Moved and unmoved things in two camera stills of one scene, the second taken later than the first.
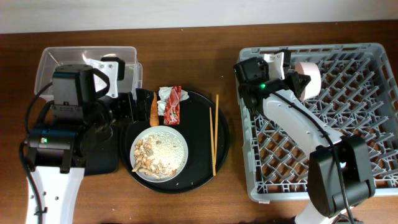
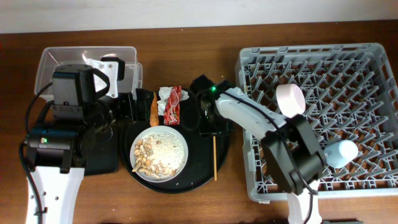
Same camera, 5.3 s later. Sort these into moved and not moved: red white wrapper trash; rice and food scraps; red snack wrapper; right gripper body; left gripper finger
Moved: right gripper body
Not moved: left gripper finger; red snack wrapper; rice and food scraps; red white wrapper trash
